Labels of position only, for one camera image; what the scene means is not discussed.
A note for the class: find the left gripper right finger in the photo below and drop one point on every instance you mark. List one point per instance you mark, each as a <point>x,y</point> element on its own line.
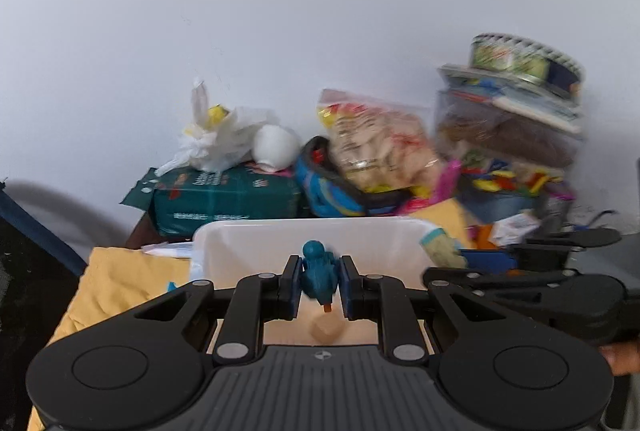
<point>385,301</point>

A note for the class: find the green wipes pack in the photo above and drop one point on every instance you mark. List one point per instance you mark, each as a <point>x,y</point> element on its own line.
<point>182,200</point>

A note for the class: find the round decorated tin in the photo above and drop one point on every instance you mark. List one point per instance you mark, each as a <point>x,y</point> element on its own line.
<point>530,61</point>

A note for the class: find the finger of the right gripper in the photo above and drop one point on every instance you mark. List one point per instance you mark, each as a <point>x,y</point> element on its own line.
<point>559,245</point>
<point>473,284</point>

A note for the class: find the person right hand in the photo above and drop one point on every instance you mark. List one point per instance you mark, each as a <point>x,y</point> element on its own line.
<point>623,358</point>

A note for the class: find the white plastic bin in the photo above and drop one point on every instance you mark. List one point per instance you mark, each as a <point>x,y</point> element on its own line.
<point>226,251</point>

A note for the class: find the snack bag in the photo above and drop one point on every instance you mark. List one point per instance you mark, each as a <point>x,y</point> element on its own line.
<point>380,146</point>

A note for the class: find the pale green toy piece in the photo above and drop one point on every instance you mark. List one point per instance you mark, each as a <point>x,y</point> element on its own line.
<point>443,250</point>

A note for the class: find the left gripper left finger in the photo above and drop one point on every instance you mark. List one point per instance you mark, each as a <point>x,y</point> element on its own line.
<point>253,302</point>

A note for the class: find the yellow cloth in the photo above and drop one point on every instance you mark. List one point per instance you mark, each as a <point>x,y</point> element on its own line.
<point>117,279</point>

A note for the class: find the clear storage box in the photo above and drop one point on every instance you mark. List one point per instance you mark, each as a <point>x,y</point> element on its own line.
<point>508,162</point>

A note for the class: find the teal toy figure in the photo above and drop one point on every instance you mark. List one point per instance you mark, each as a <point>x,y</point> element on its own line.
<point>320,274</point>

